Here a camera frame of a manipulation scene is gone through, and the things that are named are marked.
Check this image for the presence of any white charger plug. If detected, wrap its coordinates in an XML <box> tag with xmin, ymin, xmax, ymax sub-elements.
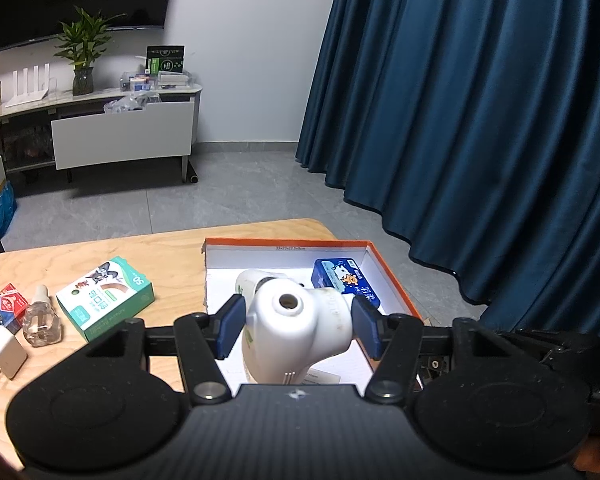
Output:
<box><xmin>0</xmin><ymin>327</ymin><xmax>29</xmax><ymax>383</ymax></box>

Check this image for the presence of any white leaf-marked mosquito repellent heater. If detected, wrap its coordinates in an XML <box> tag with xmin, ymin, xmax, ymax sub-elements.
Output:
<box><xmin>240</xmin><ymin>280</ymin><xmax>356</xmax><ymax>386</ymax></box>

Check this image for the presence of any green face mask box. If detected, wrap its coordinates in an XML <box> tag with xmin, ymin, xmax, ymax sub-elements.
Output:
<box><xmin>56</xmin><ymin>256</ymin><xmax>156</xmax><ymax>343</ymax></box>

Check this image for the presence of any white television cabinet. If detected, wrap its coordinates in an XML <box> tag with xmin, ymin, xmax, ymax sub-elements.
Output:
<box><xmin>0</xmin><ymin>82</ymin><xmax>203</xmax><ymax>184</ymax></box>

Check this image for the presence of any blue red playing card box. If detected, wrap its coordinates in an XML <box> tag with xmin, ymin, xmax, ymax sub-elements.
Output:
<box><xmin>0</xmin><ymin>282</ymin><xmax>30</xmax><ymax>346</ymax></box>

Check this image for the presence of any white plain mosquito repellent heater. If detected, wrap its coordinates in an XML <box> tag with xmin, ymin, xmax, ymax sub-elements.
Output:
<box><xmin>235</xmin><ymin>269</ymin><xmax>293</xmax><ymax>300</ymax></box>

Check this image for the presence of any orange-rimmed white cardboard box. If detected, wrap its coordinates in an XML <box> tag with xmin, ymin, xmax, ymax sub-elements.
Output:
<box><xmin>201</xmin><ymin>238</ymin><xmax>426</xmax><ymax>396</ymax></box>

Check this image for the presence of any potted plant in dark vase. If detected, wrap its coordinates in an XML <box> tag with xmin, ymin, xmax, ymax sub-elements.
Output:
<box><xmin>54</xmin><ymin>6</ymin><xmax>118</xmax><ymax>96</ymax></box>

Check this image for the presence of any black green box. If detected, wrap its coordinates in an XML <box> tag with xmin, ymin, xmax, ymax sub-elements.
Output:
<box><xmin>146</xmin><ymin>45</ymin><xmax>186</xmax><ymax>73</ymax></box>

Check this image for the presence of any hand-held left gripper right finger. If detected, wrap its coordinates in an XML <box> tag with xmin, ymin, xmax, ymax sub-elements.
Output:
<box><xmin>351</xmin><ymin>296</ymin><xmax>511</xmax><ymax>406</ymax></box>

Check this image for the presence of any white router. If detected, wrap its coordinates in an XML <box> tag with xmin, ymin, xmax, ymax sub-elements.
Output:
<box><xmin>5</xmin><ymin>62</ymin><xmax>53</xmax><ymax>108</ymax></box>

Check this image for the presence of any blue cartoon tissue pack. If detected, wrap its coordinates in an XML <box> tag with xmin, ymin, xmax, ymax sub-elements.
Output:
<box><xmin>311</xmin><ymin>258</ymin><xmax>382</xmax><ymax>311</ymax></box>

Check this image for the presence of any blue curtain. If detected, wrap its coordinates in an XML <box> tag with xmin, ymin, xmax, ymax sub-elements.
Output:
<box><xmin>295</xmin><ymin>0</ymin><xmax>600</xmax><ymax>341</ymax></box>

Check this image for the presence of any clear liquid refill bottle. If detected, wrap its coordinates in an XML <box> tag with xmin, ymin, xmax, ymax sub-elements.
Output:
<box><xmin>22</xmin><ymin>285</ymin><xmax>63</xmax><ymax>348</ymax></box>

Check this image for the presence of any clear plastic bag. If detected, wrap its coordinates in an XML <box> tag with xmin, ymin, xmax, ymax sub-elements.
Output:
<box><xmin>104</xmin><ymin>95</ymin><xmax>156</xmax><ymax>113</ymax></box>

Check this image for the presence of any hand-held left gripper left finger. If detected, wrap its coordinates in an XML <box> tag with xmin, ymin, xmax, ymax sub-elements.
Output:
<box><xmin>82</xmin><ymin>294</ymin><xmax>246</xmax><ymax>407</ymax></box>

